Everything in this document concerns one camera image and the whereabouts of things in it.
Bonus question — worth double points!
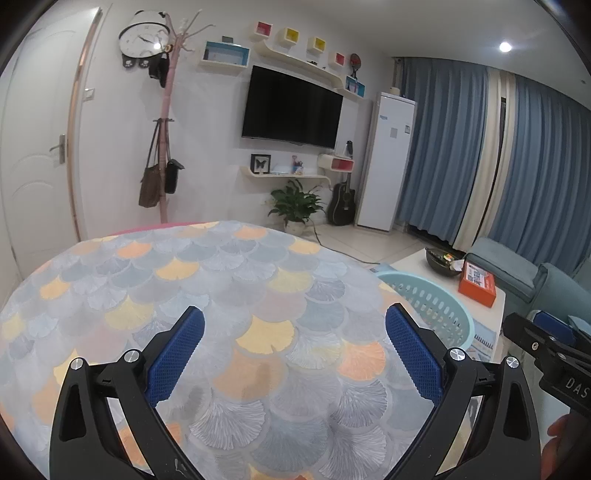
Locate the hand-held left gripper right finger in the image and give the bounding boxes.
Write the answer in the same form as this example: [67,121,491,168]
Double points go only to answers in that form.
[383,302,541,480]

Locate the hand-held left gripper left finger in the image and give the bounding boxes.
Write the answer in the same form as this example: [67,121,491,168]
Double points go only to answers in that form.
[48,305,206,480]

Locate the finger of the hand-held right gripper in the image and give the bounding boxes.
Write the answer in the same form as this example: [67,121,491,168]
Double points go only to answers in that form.
[502,311,591,370]

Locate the light blue plastic basket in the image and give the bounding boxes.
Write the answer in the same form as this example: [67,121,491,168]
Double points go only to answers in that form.
[376,271,474,350]

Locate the small black shoulder bag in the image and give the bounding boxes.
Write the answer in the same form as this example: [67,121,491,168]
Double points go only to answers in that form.
[163,159,185,195]

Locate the person's right hand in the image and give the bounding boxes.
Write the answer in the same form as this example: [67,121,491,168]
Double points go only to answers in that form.
[540,414,591,480]

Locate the orange box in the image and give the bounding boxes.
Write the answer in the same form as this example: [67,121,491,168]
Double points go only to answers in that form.
[457,259,499,308]

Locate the teal sofa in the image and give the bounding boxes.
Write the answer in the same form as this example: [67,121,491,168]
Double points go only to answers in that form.
[464,237,591,334]

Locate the white coffee table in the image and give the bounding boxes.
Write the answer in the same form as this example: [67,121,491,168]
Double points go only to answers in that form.
[390,248,507,366]

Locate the dark bowl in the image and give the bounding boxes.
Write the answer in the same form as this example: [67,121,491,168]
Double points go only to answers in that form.
[424,246,465,278]

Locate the leaf patterned tablecloth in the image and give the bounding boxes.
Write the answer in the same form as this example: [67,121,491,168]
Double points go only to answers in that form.
[0,220,502,480]

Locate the blue curtain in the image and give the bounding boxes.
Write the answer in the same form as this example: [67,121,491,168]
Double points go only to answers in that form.
[396,57,491,246]
[485,76,591,288]

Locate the black acoustic guitar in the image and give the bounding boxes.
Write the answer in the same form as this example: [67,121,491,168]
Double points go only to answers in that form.
[326,140,358,227]

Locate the brown tote bag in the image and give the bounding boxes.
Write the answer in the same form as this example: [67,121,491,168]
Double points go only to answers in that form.
[138,119,168,209]

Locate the cream curtain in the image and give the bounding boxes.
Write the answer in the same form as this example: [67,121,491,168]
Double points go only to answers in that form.
[452,66,519,253]

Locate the green potted plant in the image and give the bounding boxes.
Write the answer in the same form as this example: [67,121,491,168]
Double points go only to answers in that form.
[266,178,324,236]

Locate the white standing air conditioner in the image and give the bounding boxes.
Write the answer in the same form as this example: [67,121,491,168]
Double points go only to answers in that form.
[355,91,417,232]

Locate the red and white shelf box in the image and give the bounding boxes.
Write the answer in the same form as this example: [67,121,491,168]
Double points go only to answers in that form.
[317,152,356,174]

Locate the pink coat rack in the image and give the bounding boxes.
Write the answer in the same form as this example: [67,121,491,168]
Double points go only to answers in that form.
[111,11,219,232]

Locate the black flat television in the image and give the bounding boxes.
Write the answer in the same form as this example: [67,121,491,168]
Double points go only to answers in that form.
[241,64,345,150]

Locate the white door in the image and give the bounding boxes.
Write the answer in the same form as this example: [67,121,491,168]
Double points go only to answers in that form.
[0,6,101,278]

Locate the black hanging bag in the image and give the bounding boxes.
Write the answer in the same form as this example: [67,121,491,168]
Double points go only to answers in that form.
[148,51,171,89]

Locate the cream long curved shelf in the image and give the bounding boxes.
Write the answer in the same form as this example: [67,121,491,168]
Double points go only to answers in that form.
[251,39,366,101]

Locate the floor cable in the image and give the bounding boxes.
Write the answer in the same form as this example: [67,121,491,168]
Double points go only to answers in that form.
[310,221,384,267]

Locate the cream curved wall shelf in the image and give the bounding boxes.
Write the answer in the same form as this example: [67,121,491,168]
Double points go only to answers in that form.
[237,165,331,184]

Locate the blue box wall shelf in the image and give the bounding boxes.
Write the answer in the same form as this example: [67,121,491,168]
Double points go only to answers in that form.
[199,40,251,73]

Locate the panda wall clock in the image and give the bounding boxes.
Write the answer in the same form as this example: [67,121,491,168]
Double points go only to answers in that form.
[117,10,168,70]

